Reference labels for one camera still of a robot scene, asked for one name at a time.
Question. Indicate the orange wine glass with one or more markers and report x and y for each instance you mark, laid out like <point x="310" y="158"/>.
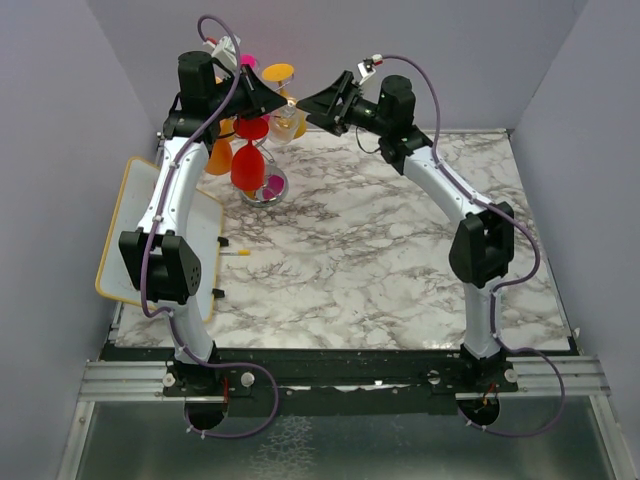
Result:
<point x="220" y="159"/>

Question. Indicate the red wine glass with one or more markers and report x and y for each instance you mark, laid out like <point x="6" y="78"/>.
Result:
<point x="248" y="164"/>

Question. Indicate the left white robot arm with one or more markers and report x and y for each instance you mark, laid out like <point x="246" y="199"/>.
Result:
<point x="162" y="266"/>

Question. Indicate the clear wine glass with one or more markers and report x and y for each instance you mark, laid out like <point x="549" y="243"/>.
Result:
<point x="287" y="123"/>

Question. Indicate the chrome wine glass rack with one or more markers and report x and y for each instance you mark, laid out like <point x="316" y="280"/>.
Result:
<point x="275" y="185"/>

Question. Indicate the yellow framed whiteboard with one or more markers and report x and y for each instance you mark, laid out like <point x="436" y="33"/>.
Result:
<point x="204" y="227"/>

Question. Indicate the yellow wine glass right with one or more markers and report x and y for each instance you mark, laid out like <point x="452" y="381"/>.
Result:
<point x="281" y="75"/>

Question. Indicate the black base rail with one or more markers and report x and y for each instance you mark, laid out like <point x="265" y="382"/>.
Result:
<point x="256" y="382"/>

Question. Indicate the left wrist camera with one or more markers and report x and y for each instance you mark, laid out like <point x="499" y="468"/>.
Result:
<point x="224" y="51"/>

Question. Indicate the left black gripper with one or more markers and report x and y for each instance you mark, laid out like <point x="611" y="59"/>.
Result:
<point x="257" y="95"/>

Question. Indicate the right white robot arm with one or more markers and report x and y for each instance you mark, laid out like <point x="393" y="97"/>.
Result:
<point x="483" y="245"/>

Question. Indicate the pink wine glass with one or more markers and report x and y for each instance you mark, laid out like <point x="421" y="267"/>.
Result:
<point x="251" y="61"/>

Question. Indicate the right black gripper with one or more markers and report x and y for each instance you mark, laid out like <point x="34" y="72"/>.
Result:
<point x="322" y="105"/>

